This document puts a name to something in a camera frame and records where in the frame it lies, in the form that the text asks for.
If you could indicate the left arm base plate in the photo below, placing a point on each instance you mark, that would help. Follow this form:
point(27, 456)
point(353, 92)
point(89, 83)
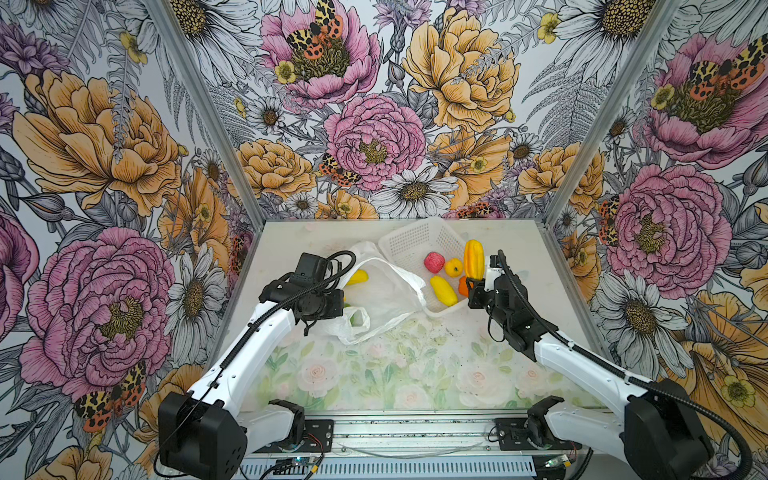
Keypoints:
point(309, 436)

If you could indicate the pink toy fruit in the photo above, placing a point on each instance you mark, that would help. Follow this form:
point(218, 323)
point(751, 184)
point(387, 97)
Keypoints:
point(434, 262)

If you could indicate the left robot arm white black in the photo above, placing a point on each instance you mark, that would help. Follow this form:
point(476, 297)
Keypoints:
point(201, 432)

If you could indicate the yellow toy fruit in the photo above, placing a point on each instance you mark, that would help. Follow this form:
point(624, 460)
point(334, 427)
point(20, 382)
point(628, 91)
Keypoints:
point(454, 268)

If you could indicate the yellow toy lemon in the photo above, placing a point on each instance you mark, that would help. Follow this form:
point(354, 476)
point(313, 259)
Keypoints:
point(360, 276)

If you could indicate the aluminium front rail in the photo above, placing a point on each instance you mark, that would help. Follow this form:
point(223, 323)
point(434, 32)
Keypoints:
point(405, 435)

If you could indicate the left aluminium corner post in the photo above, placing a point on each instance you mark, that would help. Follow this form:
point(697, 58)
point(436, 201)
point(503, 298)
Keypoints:
point(185, 64)

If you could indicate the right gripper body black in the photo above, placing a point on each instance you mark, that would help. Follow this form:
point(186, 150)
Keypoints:
point(483, 300)

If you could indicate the white slotted cable duct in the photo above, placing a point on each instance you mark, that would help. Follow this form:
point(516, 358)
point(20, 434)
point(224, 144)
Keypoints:
point(447, 467)

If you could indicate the yellow ridged toy starfruit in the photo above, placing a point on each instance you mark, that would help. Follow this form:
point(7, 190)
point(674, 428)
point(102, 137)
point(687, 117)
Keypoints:
point(474, 260)

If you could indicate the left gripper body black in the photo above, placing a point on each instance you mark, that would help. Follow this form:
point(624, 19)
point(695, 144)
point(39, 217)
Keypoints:
point(327, 306)

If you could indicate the orange toy fruit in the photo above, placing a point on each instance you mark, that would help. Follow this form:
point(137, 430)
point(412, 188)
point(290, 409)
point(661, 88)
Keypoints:
point(463, 288)

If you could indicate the white plastic bag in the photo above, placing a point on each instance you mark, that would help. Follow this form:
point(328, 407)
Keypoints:
point(389, 297)

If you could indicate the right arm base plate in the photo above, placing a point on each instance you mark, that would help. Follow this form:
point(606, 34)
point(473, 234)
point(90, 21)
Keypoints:
point(512, 434)

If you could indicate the right aluminium corner post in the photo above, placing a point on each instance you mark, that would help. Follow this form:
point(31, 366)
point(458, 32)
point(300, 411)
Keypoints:
point(660, 18)

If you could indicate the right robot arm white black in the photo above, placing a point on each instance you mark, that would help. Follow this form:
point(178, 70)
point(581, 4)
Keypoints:
point(654, 427)

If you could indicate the white perforated plastic basket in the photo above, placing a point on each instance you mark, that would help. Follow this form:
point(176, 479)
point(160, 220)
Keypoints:
point(424, 248)

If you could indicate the yellow toy banana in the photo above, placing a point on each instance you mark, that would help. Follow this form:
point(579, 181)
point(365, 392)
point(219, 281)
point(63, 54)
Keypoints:
point(443, 291)

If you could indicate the aluminium corner post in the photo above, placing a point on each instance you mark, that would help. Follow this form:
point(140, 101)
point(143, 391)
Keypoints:
point(185, 64)
point(660, 18)

